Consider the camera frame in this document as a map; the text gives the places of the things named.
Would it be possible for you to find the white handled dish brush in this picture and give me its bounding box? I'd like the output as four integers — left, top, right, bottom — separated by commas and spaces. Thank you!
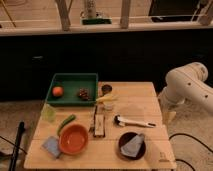
114, 115, 155, 128

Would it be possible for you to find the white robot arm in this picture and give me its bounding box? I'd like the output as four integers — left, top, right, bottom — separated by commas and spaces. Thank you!
158, 62, 213, 125

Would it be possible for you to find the dark brown bowl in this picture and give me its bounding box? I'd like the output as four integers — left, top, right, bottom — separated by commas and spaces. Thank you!
118, 132, 146, 160

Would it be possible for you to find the grey cloth in bowl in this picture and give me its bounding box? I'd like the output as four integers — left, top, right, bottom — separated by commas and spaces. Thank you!
121, 134, 144, 157

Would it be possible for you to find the red bowl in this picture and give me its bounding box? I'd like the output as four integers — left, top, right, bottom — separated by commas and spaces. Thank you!
59, 124, 88, 155

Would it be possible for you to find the yellow banana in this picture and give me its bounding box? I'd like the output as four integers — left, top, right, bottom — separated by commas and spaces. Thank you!
96, 95, 117, 103

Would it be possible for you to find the dark metal utensil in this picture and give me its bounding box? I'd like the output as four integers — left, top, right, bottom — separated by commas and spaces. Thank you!
89, 105, 98, 132

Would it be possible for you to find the brown pine cone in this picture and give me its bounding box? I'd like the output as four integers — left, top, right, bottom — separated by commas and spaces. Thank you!
78, 88, 90, 101

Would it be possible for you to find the green okra pod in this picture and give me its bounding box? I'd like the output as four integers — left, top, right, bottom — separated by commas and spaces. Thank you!
57, 114, 76, 136

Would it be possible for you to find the green plastic tray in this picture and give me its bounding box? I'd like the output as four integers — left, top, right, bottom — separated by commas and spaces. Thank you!
45, 73, 98, 106

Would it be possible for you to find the orange tomato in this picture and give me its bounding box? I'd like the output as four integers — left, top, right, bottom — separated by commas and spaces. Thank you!
52, 86, 64, 97

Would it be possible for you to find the translucent green cup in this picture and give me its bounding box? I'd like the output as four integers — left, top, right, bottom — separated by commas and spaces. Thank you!
41, 104, 55, 122

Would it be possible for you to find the blue grey sponge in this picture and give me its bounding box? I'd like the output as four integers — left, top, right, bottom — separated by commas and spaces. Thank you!
42, 136, 61, 158

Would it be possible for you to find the black stand pole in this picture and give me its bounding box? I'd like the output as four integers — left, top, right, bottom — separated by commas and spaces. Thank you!
8, 122, 25, 171

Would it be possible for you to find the black floor cable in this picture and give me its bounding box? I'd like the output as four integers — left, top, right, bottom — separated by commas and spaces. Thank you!
168, 132, 213, 171

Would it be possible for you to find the green base white post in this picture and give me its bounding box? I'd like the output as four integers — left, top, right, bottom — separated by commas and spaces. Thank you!
81, 0, 111, 25

